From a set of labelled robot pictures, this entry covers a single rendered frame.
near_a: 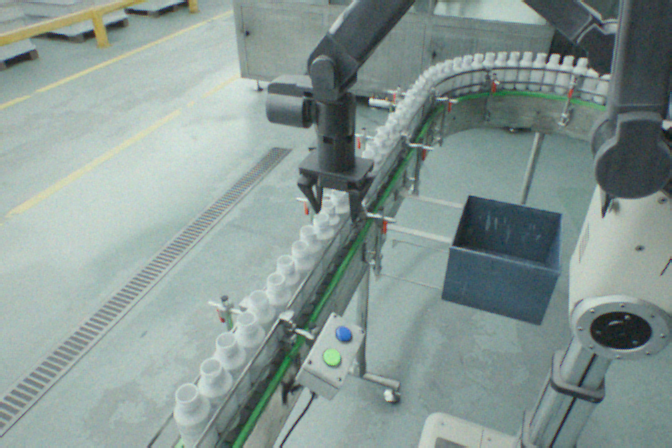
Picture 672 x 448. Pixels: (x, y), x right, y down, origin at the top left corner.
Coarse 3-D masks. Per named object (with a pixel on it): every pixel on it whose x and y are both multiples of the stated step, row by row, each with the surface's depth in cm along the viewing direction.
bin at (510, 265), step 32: (480, 224) 170; (512, 224) 165; (544, 224) 161; (480, 256) 140; (512, 256) 172; (544, 256) 168; (448, 288) 152; (480, 288) 147; (512, 288) 143; (544, 288) 138
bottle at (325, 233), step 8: (320, 216) 119; (320, 224) 117; (328, 224) 118; (320, 232) 118; (328, 232) 119; (320, 240) 118; (328, 240) 119; (328, 256) 122; (328, 264) 123; (328, 272) 125
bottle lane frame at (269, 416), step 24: (432, 120) 205; (408, 168) 180; (384, 192) 159; (360, 240) 138; (360, 264) 144; (336, 288) 126; (312, 312) 115; (336, 312) 131; (288, 360) 104; (288, 384) 107; (264, 408) 96; (288, 408) 111; (240, 432) 91; (264, 432) 99
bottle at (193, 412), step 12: (192, 384) 79; (180, 396) 79; (192, 396) 83; (204, 396) 82; (180, 408) 78; (192, 408) 78; (204, 408) 80; (180, 420) 79; (192, 420) 79; (204, 420) 80; (180, 432) 82; (192, 432) 80; (216, 432) 86; (192, 444) 82; (204, 444) 83
